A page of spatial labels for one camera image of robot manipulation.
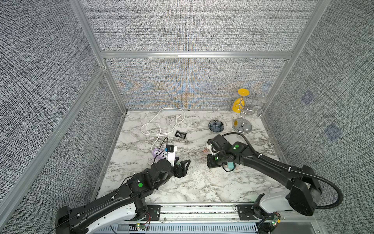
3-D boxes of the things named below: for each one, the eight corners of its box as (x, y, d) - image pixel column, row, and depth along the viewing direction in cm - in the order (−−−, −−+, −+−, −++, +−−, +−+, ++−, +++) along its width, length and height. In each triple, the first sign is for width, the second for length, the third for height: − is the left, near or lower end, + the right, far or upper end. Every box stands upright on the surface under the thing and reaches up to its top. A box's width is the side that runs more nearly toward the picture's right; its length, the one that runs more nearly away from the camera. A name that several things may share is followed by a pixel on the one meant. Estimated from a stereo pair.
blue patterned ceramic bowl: (209, 132, 108) (209, 128, 104) (208, 123, 113) (208, 120, 109) (223, 132, 107) (224, 128, 104) (221, 123, 113) (222, 120, 109)
